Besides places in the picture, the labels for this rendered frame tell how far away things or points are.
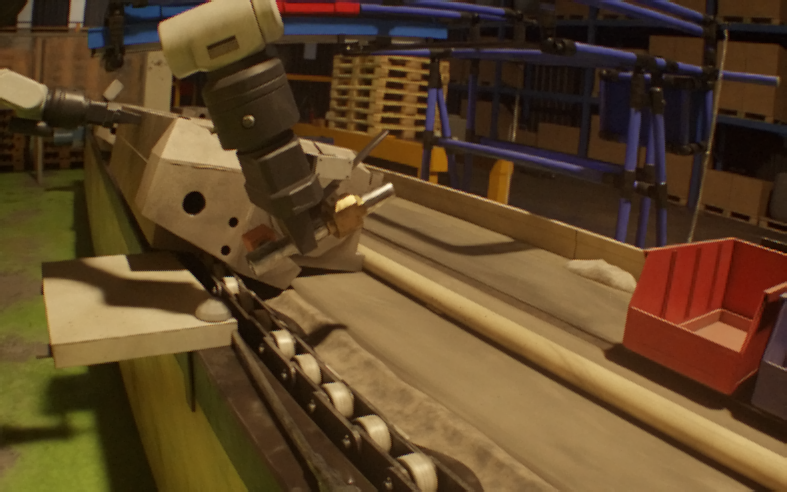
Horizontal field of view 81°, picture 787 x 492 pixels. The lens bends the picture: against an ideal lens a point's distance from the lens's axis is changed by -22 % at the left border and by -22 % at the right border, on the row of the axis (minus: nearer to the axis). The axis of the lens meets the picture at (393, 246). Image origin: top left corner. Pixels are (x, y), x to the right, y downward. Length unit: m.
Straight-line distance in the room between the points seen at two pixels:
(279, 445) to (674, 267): 0.57
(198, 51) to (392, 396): 0.40
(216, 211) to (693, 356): 0.64
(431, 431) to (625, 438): 0.20
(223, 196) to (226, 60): 0.27
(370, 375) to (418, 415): 0.10
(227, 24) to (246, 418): 0.36
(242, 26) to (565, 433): 0.50
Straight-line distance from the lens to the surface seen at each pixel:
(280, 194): 0.57
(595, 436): 0.58
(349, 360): 0.68
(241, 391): 0.55
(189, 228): 0.78
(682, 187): 10.22
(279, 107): 0.56
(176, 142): 0.78
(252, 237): 0.67
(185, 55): 0.57
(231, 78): 0.56
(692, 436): 0.58
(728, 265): 1.02
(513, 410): 0.60
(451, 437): 0.55
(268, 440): 0.48
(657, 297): 0.80
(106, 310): 0.67
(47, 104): 1.23
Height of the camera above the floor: 1.04
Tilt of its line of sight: 14 degrees down
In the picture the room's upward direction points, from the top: 5 degrees clockwise
